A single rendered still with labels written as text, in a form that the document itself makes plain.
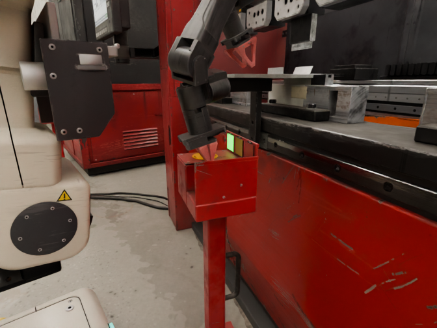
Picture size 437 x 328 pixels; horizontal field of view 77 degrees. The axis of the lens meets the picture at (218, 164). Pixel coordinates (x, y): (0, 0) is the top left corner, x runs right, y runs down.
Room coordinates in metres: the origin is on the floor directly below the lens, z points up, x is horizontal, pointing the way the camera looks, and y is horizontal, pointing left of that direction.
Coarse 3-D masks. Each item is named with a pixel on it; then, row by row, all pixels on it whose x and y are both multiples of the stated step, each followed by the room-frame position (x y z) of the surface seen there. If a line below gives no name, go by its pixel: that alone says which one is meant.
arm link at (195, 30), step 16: (208, 0) 0.60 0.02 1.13; (224, 0) 0.61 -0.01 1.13; (192, 16) 0.61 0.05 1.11; (208, 16) 0.59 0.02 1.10; (224, 16) 0.62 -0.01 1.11; (192, 32) 0.59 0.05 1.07; (208, 32) 0.58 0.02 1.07; (176, 48) 0.60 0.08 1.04; (192, 48) 0.56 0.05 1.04; (208, 48) 0.59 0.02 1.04; (176, 64) 0.58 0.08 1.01; (208, 64) 0.60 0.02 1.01
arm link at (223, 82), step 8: (200, 56) 0.57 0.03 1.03; (192, 64) 0.56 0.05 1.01; (200, 64) 0.57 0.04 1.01; (192, 72) 0.57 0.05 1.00; (200, 72) 0.58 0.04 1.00; (208, 72) 0.64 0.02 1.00; (216, 72) 0.64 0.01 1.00; (224, 72) 0.66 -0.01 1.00; (184, 80) 0.60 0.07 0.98; (192, 80) 0.59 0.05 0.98; (200, 80) 0.58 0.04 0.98; (208, 80) 0.63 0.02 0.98; (216, 80) 0.64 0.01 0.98; (224, 80) 0.66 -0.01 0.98; (216, 88) 0.64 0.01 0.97; (224, 88) 0.65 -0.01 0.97; (216, 96) 0.64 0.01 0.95; (224, 96) 0.67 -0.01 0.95
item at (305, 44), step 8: (304, 16) 0.93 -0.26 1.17; (312, 16) 0.90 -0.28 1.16; (296, 24) 0.97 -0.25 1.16; (304, 24) 0.93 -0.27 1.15; (312, 24) 0.90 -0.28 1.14; (296, 32) 0.97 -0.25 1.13; (304, 32) 0.93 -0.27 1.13; (312, 32) 0.91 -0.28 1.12; (296, 40) 0.96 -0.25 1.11; (304, 40) 0.92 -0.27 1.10; (312, 40) 0.91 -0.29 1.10; (296, 48) 0.98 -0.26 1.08; (304, 48) 0.94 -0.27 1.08
